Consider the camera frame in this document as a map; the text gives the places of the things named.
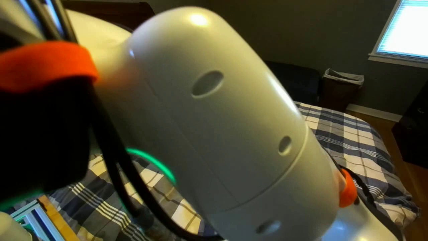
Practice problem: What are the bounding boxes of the dark daybed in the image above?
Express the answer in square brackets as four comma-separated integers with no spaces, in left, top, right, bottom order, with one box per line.
[265,59,322,106]

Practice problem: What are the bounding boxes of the dark hamper with grey tray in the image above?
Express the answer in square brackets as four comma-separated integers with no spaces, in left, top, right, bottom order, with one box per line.
[318,67,366,113]

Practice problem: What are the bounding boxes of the bright window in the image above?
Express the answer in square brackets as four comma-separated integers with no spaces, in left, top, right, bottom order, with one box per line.
[367,0,428,70]

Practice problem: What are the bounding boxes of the plaid bed covers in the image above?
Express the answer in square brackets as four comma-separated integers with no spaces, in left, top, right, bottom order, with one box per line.
[44,101,418,241]

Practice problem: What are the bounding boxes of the orange cable bundle strap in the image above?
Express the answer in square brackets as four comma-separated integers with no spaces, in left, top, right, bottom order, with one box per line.
[0,41,100,94]

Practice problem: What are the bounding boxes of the black dresser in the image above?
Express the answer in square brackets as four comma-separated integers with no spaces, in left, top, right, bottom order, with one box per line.
[390,84,428,169]

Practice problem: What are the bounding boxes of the orange forearm strap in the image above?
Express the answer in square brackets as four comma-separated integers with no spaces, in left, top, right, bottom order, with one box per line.
[337,168,359,209]

